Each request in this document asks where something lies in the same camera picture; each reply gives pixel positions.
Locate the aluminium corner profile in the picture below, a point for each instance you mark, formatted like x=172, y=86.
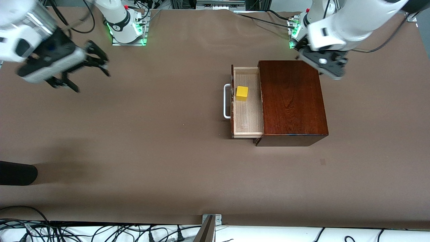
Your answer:
x=411, y=18

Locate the grey metal post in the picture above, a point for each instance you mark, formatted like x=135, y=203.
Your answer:
x=205, y=232

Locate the aluminium frame with sockets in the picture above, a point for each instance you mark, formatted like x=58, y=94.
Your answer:
x=218, y=5

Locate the small metal bracket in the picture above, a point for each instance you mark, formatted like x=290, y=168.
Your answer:
x=218, y=219

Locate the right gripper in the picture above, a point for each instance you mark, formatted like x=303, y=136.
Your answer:
x=57, y=47

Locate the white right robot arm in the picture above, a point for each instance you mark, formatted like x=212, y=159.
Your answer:
x=117, y=20

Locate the yellow cube block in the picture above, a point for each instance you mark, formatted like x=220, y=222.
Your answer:
x=242, y=93

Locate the dark wooden cabinet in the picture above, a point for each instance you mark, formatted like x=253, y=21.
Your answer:
x=295, y=101

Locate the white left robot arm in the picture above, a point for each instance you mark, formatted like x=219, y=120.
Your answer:
x=369, y=20

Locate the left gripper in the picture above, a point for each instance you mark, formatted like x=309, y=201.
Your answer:
x=301, y=44

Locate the black ribbed cylinder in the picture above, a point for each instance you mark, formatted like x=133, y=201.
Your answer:
x=16, y=173

